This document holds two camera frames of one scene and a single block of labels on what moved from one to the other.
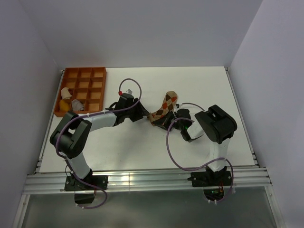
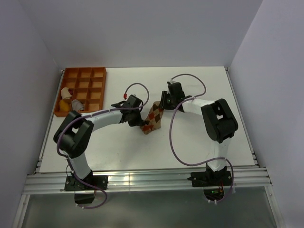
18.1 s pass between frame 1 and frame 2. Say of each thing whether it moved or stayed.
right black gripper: moved
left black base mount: stayed
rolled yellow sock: stayed
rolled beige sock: stayed
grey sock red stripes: stayed
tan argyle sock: moved
